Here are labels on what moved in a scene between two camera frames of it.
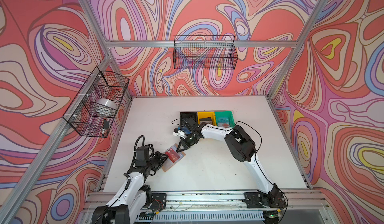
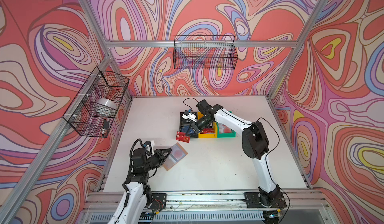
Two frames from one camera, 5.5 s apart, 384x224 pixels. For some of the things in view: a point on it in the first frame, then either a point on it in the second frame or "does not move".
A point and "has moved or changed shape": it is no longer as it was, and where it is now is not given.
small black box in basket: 106,124 does not move
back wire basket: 206,52 does not move
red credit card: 172,155 has moved or changed shape
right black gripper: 184,144 -> 196,127
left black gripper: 159,159 does not move
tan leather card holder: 174,157 does not move
